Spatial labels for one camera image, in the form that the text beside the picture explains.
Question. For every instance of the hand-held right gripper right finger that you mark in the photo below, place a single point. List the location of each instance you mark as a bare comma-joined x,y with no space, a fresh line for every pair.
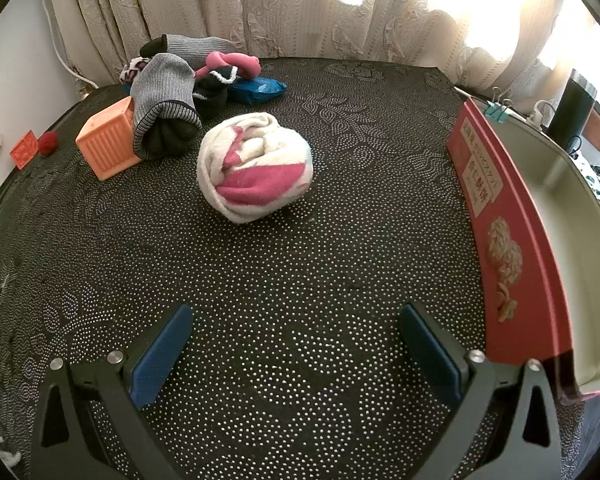
430,355

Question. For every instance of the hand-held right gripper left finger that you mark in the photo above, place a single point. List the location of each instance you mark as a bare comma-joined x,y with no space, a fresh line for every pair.
162,355

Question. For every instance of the red cardboard box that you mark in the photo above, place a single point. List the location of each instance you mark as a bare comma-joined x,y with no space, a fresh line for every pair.
510,220

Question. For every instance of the pastel plush toy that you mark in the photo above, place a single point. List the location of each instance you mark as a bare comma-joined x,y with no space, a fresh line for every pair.
250,170

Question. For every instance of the orange cube block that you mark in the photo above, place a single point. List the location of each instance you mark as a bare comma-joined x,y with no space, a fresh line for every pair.
104,145

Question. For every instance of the red pom-pom ball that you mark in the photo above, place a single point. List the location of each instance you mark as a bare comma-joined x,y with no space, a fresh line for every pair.
48,142

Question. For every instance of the orange square tile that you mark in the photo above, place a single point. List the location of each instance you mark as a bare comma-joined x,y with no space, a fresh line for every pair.
24,150

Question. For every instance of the black sock with white trim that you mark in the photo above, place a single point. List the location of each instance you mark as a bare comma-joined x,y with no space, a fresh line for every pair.
212,97

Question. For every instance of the grey sock with black lining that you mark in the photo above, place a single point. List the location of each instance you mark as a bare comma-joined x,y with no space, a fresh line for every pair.
162,85

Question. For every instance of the blue packet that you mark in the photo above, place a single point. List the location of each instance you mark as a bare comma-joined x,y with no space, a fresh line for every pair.
257,89

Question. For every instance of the teal binder clip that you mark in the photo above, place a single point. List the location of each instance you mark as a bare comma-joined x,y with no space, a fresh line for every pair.
496,111

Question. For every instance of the black tumbler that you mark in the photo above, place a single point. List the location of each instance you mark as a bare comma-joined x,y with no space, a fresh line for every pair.
570,110

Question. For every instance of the cream lace curtain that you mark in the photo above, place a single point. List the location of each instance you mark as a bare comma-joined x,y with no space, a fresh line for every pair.
330,20

